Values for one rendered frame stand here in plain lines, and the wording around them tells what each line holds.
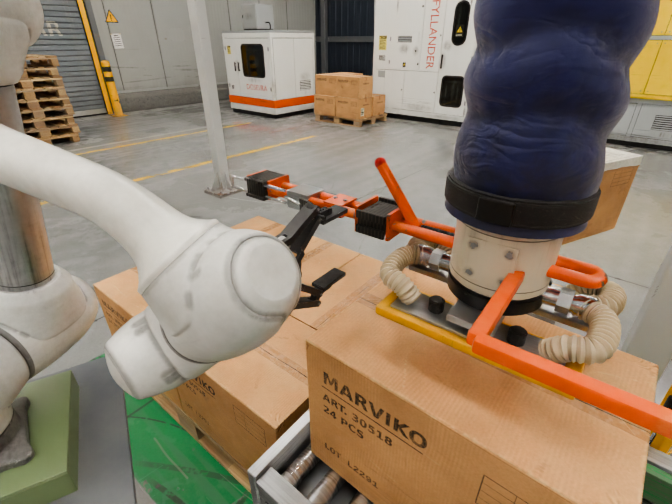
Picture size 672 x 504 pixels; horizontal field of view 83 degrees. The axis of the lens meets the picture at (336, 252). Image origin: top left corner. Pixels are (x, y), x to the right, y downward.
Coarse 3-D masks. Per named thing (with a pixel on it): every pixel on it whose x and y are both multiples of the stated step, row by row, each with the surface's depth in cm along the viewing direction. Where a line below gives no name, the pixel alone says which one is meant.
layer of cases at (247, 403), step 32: (256, 224) 230; (320, 256) 196; (352, 256) 196; (96, 288) 172; (128, 288) 171; (352, 288) 171; (128, 320) 160; (288, 320) 151; (320, 320) 151; (256, 352) 136; (288, 352) 136; (192, 384) 140; (224, 384) 123; (256, 384) 123; (288, 384) 123; (192, 416) 156; (224, 416) 132; (256, 416) 114; (288, 416) 113; (224, 448) 145; (256, 448) 124
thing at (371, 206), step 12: (360, 204) 80; (372, 204) 83; (384, 204) 83; (396, 204) 83; (360, 216) 78; (372, 216) 76; (384, 216) 75; (396, 216) 77; (360, 228) 80; (372, 228) 78; (384, 228) 77
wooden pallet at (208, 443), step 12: (156, 396) 183; (168, 408) 177; (180, 420) 169; (192, 420) 158; (192, 432) 164; (204, 432) 153; (204, 444) 161; (216, 444) 149; (216, 456) 157; (228, 456) 145; (228, 468) 152; (240, 468) 152; (240, 480) 148
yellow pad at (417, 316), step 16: (384, 304) 72; (400, 304) 72; (416, 304) 72; (432, 304) 68; (448, 304) 72; (400, 320) 70; (416, 320) 68; (432, 320) 68; (432, 336) 66; (448, 336) 65; (464, 336) 64; (496, 336) 64; (512, 336) 61; (528, 336) 64; (464, 352) 64; (576, 368) 58; (544, 384) 57
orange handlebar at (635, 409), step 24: (432, 240) 72; (576, 264) 62; (504, 288) 56; (480, 336) 47; (504, 360) 45; (528, 360) 43; (552, 384) 42; (576, 384) 41; (600, 384) 40; (600, 408) 40; (624, 408) 38; (648, 408) 38
